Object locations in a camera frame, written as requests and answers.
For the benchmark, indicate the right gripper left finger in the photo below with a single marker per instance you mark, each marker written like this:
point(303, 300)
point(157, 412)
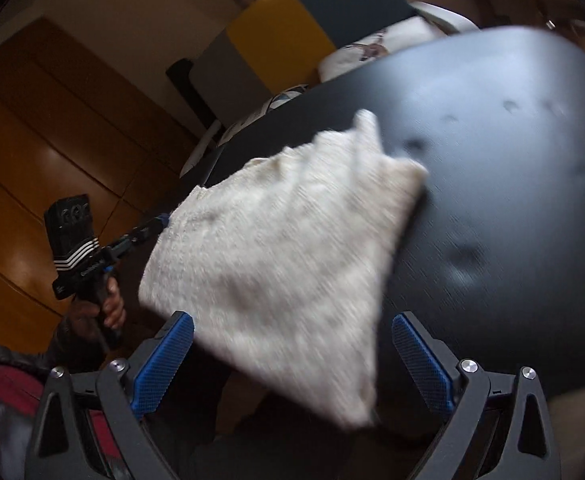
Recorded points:
point(130, 389)

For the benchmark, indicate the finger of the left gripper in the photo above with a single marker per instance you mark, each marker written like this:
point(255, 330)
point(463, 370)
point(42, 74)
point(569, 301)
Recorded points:
point(127, 243)

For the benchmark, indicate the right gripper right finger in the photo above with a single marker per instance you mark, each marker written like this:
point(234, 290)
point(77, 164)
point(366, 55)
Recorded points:
point(455, 389)

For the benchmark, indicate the cream knitted sweater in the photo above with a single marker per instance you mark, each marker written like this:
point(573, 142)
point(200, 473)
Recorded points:
point(282, 266)

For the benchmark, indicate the person's left hand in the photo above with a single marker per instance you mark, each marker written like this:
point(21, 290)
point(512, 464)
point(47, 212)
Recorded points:
point(82, 314)

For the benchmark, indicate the person in red jacket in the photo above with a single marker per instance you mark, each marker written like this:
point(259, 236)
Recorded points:
point(76, 347)

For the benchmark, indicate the blue triangle pattern pillow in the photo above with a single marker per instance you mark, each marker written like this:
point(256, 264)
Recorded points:
point(279, 100)

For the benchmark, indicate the grey yellow blue sofa chair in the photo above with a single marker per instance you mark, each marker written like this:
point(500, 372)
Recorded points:
point(274, 45)

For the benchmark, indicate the deer print pillow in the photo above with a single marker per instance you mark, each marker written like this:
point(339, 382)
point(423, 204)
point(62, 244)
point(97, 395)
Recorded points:
point(397, 37)

